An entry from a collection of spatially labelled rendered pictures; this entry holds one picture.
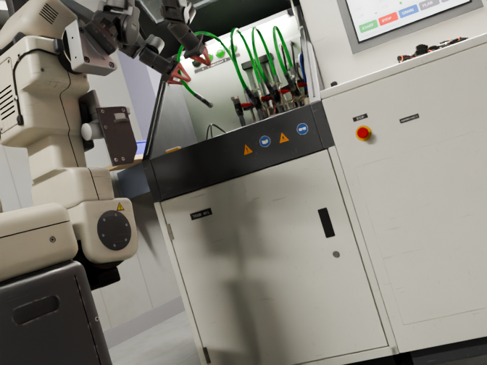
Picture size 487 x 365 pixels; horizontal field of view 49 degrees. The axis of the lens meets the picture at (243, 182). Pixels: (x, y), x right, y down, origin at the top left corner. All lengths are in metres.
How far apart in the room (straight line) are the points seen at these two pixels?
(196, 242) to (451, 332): 0.91
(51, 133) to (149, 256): 2.89
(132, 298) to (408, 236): 2.66
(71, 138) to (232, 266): 0.78
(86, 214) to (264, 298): 0.80
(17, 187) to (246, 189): 2.15
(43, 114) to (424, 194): 1.16
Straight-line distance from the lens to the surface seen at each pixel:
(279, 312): 1.92
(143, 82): 4.43
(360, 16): 2.15
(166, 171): 1.98
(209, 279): 1.97
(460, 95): 1.82
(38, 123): 1.40
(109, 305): 3.96
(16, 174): 3.76
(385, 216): 1.81
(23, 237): 1.08
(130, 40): 1.48
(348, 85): 1.82
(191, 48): 1.92
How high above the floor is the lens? 0.70
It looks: 2 degrees up
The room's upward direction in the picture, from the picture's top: 17 degrees counter-clockwise
